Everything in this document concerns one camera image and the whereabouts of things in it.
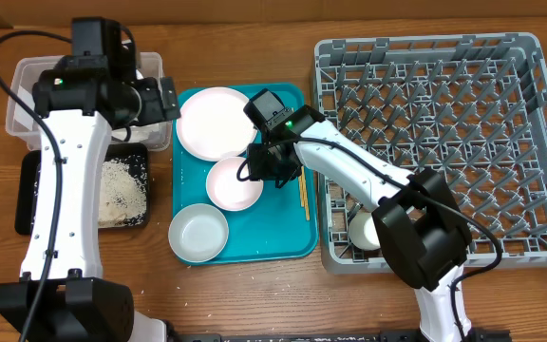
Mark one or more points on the grey shallow bowl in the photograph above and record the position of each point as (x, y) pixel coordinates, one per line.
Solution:
(198, 233)

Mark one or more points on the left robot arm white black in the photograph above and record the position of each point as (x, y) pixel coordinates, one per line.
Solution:
(61, 294)

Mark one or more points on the white paper cup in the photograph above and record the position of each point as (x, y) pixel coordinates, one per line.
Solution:
(362, 232)

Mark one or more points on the wooden chopstick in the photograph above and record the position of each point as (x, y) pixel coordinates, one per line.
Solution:
(307, 208)
(301, 191)

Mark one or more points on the large white plate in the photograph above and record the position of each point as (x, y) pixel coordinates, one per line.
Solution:
(213, 126)

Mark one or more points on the teal serving tray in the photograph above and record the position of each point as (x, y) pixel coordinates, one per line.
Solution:
(274, 227)

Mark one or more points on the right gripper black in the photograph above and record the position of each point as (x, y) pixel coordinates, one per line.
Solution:
(262, 170)

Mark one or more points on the white napkin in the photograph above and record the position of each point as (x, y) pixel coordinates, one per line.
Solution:
(134, 134)

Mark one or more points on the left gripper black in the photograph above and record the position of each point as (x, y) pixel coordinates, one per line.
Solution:
(153, 109)

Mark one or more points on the pile of rice grains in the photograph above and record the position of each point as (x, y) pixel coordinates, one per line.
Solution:
(123, 194)

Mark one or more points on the black waste tray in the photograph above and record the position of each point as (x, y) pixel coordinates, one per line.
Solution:
(29, 181)

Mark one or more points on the right wooden chopstick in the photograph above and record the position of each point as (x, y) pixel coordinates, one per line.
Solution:
(307, 208)

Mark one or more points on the clear plastic waste bin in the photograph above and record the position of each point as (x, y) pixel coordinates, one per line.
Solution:
(19, 124)

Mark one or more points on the pink bowl with rice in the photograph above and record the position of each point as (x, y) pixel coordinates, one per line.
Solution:
(226, 191)

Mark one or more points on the grey dishwasher rack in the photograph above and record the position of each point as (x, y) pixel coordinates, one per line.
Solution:
(473, 107)

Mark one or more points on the left wooden chopstick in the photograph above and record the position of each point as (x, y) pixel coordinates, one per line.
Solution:
(301, 191)

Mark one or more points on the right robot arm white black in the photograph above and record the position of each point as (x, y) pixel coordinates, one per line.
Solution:
(422, 234)

